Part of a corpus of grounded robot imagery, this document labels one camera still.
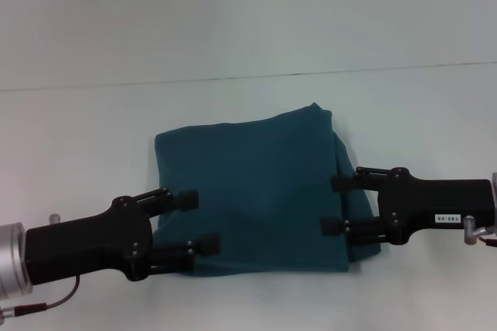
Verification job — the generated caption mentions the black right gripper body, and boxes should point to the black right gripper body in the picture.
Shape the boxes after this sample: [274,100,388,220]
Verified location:
[375,166,497,246]

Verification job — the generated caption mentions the left gripper cable with plug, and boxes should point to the left gripper cable with plug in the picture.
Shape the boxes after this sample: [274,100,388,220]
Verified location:
[0,274,82,319]

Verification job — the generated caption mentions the blue shirt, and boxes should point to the blue shirt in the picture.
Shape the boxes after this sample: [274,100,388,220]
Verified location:
[151,101,385,278]

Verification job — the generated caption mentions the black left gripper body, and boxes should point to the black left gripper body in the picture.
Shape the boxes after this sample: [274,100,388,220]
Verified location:
[24,196,153,286]

